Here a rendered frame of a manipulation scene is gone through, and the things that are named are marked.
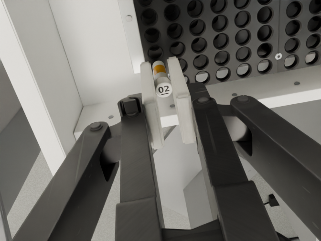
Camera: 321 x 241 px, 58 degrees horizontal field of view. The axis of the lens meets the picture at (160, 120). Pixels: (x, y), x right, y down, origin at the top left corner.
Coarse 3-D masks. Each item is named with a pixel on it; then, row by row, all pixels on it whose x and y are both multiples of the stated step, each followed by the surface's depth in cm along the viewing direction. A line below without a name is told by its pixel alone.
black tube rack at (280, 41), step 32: (160, 0) 22; (192, 0) 22; (224, 0) 22; (256, 0) 22; (288, 0) 22; (320, 0) 23; (192, 32) 26; (224, 32) 23; (256, 32) 23; (288, 32) 26; (320, 32) 24; (192, 64) 24; (224, 64) 24; (256, 64) 25; (320, 64) 25
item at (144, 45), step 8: (136, 0) 22; (152, 0) 22; (136, 8) 22; (144, 8) 22; (152, 8) 22; (160, 16) 22; (144, 24) 22; (152, 24) 23; (160, 24) 22; (144, 32) 23; (160, 32) 23; (144, 40) 23; (160, 40) 23; (144, 48) 23; (144, 56) 24; (160, 56) 24; (152, 64) 24; (152, 72) 25; (168, 72) 24
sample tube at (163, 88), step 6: (156, 66) 23; (162, 66) 23; (156, 72) 22; (162, 72) 22; (156, 78) 21; (162, 78) 20; (168, 78) 21; (156, 84) 20; (162, 84) 20; (168, 84) 20; (156, 90) 20; (162, 90) 20; (168, 90) 20; (162, 96) 20
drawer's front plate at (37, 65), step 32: (0, 0) 18; (32, 0) 23; (0, 32) 19; (32, 32) 22; (32, 64) 21; (64, 64) 29; (32, 96) 22; (64, 96) 27; (32, 128) 23; (64, 128) 25
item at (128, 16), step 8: (120, 0) 26; (128, 0) 26; (120, 8) 27; (128, 8) 27; (128, 16) 27; (136, 16) 27; (128, 24) 27; (136, 24) 27; (128, 32) 28; (136, 32) 28; (128, 40) 28; (136, 40) 28; (128, 48) 28; (136, 48) 28; (136, 56) 29; (136, 64) 29; (136, 72) 30
